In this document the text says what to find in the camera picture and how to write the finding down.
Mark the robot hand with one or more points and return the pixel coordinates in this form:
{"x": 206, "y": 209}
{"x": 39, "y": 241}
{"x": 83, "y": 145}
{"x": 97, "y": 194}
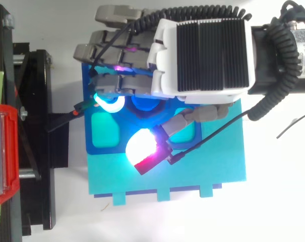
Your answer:
{"x": 167, "y": 50}

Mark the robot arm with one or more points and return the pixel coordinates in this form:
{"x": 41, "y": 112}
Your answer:
{"x": 259, "y": 50}

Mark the blue plate with square hollows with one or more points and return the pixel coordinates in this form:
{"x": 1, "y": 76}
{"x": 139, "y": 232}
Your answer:
{"x": 124, "y": 126}

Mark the large turquoise plate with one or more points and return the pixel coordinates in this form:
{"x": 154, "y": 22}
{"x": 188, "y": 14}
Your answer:
{"x": 192, "y": 171}

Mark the black and orange clip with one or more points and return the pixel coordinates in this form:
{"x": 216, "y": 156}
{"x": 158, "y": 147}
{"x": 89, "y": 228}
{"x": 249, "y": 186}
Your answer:
{"x": 75, "y": 112}

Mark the black stand with green tape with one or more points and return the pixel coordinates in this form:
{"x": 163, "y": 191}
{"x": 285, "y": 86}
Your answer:
{"x": 36, "y": 100}

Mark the red bin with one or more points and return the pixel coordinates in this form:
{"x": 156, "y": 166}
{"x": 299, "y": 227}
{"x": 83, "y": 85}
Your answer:
{"x": 8, "y": 151}

